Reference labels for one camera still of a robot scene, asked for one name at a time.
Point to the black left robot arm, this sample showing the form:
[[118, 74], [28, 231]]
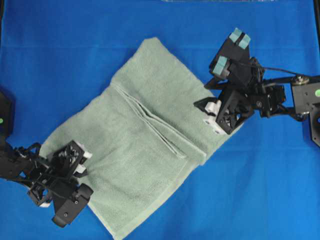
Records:
[[15, 163]]

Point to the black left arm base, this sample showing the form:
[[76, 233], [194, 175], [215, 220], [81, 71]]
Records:
[[7, 112]]

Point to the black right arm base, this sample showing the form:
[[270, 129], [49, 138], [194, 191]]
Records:
[[312, 117]]

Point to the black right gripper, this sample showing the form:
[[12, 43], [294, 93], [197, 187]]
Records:
[[231, 108]]

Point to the pale green bath towel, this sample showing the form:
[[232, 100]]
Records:
[[144, 134]]

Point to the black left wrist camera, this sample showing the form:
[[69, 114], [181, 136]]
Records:
[[69, 201]]

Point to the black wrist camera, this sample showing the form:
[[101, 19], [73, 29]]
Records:
[[232, 62], [69, 201]]

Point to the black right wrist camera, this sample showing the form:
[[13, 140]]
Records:
[[232, 62]]

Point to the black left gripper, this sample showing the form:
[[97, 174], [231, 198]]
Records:
[[64, 165]]

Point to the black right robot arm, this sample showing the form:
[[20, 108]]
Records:
[[271, 97]]

